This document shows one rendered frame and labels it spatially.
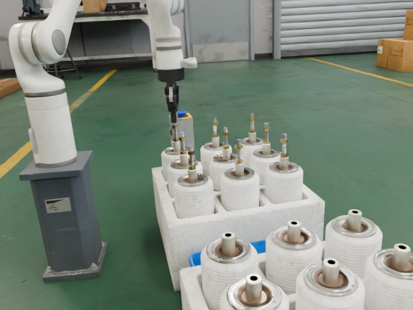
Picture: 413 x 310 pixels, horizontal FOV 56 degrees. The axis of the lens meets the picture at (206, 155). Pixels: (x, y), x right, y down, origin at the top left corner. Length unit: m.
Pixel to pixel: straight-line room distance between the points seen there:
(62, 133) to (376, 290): 0.73
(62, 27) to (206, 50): 4.99
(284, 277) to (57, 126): 0.61
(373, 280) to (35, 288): 0.80
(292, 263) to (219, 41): 5.36
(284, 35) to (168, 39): 5.03
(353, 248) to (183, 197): 0.40
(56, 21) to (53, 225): 0.48
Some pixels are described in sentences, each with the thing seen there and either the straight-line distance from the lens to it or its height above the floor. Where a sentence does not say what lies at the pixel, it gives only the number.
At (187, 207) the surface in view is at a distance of 0.92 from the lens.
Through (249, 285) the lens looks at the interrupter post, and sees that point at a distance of 0.55.
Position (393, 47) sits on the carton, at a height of 0.23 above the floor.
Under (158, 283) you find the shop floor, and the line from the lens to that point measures 1.03.
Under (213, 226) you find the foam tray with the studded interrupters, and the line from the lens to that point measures 0.91.
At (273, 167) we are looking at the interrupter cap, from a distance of 0.99.
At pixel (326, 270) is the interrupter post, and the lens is 0.60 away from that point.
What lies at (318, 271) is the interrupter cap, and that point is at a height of 0.25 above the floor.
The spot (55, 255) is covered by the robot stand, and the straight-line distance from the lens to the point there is 1.08.
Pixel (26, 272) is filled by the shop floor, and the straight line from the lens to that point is 1.19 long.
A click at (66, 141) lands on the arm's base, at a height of 0.36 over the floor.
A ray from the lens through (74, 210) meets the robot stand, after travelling 1.01.
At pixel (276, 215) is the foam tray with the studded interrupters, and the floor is 0.16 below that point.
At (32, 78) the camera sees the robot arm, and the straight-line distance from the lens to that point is 0.97.
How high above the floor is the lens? 0.62
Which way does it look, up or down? 19 degrees down
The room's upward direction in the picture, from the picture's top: 3 degrees counter-clockwise
